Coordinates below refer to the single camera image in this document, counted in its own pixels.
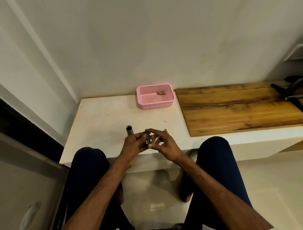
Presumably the person's right hand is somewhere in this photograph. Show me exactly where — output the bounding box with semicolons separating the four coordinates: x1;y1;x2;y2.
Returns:
145;128;186;164

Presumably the person's left hand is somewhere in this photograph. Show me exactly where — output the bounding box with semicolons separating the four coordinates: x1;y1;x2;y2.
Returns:
117;132;155;169

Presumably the person's left forearm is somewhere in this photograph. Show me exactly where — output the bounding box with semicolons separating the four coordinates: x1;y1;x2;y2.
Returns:
61;156;130;230

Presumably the person's right forearm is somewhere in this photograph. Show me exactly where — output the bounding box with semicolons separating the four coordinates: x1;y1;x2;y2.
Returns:
174;154;273;230

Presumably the pink plastic basket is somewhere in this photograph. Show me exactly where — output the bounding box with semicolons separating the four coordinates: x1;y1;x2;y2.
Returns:
136;84;176;110

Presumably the person's right dark shoe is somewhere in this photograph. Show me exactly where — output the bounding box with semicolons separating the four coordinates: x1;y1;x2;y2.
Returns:
178;169;195;203

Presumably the person's right leg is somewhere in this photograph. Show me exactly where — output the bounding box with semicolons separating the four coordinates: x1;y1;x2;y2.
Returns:
183;136;254;230

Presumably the wooden board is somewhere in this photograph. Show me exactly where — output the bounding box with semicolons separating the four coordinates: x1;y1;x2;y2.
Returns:
175;80;303;137

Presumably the dark framed glass door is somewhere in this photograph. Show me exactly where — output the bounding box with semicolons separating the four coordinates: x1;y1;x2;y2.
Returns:
0;97;69;230

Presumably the black tripod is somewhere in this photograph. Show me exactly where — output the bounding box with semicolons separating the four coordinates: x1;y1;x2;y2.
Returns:
270;75;303;105

